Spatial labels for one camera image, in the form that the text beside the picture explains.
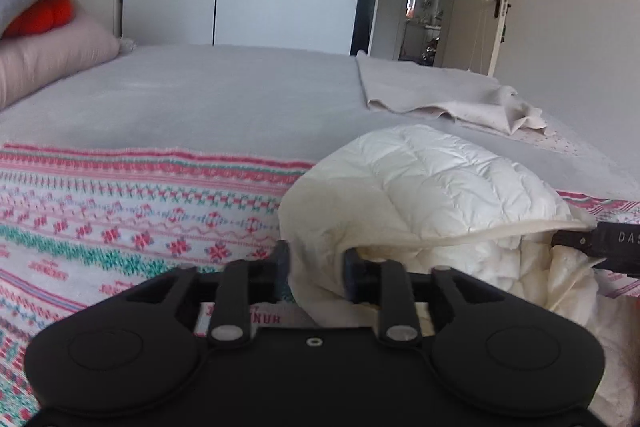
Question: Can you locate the beige pillow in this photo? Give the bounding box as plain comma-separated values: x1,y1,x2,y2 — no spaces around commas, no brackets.
0,13,123,108

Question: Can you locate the dark door handle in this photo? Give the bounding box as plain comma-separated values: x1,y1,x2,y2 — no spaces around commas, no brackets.
483,0,513,20

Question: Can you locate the red green patterned knit blanket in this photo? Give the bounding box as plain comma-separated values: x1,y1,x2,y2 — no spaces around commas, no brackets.
0,142,640,427

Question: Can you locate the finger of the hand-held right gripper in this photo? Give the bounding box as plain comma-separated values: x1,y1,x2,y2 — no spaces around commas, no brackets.
549,227,603,254

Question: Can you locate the grey bed cover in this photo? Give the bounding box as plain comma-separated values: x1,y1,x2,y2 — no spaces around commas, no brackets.
0,43,640,208

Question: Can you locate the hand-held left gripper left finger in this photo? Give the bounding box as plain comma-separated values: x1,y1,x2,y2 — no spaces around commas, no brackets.
148,239,292,351

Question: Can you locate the white quilted puffer jacket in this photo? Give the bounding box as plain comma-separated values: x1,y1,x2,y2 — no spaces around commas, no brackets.
277,123,640,427

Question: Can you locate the orange cushion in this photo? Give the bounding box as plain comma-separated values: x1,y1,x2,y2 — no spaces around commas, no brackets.
4,0,77,40

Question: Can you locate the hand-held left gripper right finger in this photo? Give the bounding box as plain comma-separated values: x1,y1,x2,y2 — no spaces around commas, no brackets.
341,247,482,349

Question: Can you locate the beige cloth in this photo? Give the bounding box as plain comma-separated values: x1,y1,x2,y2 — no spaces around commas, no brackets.
355,49,586,158

